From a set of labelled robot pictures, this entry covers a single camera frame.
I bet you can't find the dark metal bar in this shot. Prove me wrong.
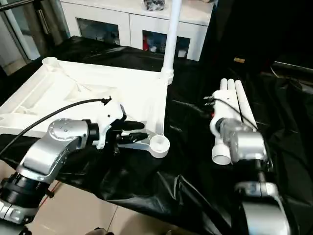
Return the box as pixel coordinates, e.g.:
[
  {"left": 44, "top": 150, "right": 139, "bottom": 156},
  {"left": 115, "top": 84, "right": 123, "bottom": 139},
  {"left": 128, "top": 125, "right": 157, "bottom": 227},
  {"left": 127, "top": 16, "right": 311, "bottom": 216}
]
[{"left": 271, "top": 61, "right": 313, "bottom": 75}]

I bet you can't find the white sideboard cabinet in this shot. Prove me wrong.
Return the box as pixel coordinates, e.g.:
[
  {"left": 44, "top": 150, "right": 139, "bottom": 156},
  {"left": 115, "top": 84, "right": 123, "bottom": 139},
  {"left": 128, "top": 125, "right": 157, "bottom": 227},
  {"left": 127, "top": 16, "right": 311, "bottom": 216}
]
[{"left": 60, "top": 0, "right": 215, "bottom": 62}]

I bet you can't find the white plastic table top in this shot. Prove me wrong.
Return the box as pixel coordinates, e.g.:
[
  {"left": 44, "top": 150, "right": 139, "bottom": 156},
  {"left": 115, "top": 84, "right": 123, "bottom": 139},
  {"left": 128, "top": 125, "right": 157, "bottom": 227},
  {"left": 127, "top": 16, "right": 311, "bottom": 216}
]
[{"left": 0, "top": 56, "right": 175, "bottom": 160}]

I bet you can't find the black plastic mat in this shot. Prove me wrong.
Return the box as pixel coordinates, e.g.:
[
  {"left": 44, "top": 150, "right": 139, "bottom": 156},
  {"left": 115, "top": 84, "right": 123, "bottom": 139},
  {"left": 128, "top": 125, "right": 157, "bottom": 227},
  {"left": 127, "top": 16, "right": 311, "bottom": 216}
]
[{"left": 0, "top": 34, "right": 313, "bottom": 235}]

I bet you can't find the grey tripod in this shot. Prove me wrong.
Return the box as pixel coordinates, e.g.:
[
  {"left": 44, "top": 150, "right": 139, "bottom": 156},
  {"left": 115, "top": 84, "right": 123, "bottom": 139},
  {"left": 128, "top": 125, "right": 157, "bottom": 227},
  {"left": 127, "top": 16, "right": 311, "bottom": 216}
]
[{"left": 30, "top": 0, "right": 69, "bottom": 47}]

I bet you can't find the black backdrop cloth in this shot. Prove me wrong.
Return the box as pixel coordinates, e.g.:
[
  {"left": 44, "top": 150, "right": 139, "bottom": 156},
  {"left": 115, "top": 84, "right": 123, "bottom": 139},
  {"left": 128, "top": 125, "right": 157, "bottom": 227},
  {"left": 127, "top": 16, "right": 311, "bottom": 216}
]
[{"left": 199, "top": 0, "right": 313, "bottom": 67}]

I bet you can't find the clear bag of dark parts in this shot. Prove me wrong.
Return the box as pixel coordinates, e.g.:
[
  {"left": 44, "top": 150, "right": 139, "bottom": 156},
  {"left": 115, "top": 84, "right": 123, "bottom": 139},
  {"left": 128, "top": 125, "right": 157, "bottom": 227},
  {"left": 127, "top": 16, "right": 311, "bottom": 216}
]
[{"left": 143, "top": 0, "right": 167, "bottom": 12}]

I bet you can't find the white plastic table leg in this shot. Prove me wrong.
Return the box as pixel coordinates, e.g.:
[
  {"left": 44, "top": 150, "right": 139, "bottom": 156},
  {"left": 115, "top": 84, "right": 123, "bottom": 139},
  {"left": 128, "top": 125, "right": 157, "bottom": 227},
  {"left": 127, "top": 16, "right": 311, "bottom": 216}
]
[
  {"left": 211, "top": 78, "right": 232, "bottom": 165},
  {"left": 226, "top": 78, "right": 237, "bottom": 98},
  {"left": 234, "top": 79, "right": 258, "bottom": 132},
  {"left": 160, "top": 0, "right": 183, "bottom": 87}
]

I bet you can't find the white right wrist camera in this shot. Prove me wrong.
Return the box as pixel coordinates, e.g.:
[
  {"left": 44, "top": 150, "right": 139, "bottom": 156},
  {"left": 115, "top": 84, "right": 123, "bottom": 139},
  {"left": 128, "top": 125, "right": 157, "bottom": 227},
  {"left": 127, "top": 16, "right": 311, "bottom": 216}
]
[{"left": 209, "top": 89, "right": 242, "bottom": 137}]

